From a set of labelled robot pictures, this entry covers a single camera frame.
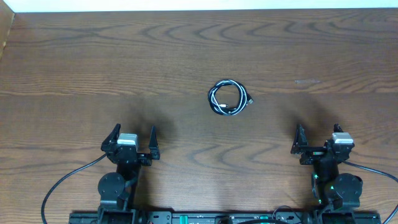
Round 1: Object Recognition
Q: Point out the right camera black cable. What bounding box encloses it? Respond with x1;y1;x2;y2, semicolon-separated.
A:
341;160;398;224

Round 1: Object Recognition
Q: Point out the left camera black cable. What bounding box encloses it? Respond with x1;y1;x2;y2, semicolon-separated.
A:
40;152;108;224

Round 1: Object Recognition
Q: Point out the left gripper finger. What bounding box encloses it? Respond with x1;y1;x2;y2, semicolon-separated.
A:
149;126;160;160
101;123;121;152

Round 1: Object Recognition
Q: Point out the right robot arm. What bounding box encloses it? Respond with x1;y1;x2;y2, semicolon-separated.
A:
290;124;363;223

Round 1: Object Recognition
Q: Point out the white USB cable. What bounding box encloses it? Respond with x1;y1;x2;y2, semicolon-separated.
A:
210;80;248;116

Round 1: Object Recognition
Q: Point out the black USB cable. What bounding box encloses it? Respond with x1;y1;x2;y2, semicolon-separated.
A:
207;79;254;117

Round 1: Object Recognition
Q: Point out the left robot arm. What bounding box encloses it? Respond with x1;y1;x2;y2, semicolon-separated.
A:
97;124;160;224

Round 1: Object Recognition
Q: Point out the camera black cable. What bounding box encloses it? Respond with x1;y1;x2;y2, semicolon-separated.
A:
40;152;108;224
341;160;398;224

